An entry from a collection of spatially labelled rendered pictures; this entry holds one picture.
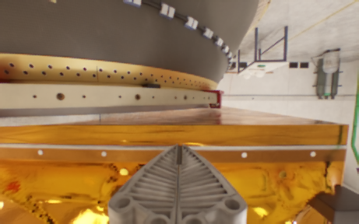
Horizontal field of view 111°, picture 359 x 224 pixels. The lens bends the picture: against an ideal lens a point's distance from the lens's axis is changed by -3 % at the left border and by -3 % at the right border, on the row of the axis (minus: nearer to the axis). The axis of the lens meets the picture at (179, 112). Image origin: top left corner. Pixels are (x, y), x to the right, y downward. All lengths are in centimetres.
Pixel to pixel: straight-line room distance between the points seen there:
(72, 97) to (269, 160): 44
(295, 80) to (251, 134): 713
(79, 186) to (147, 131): 18
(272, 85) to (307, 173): 649
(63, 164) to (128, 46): 31
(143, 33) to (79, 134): 28
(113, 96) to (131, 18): 18
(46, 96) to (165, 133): 25
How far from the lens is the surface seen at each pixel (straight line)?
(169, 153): 16
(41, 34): 39
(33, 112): 44
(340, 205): 42
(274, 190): 37
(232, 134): 31
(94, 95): 34
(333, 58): 676
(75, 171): 39
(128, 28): 37
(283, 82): 709
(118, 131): 32
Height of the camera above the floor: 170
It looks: 5 degrees up
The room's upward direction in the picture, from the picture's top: 180 degrees clockwise
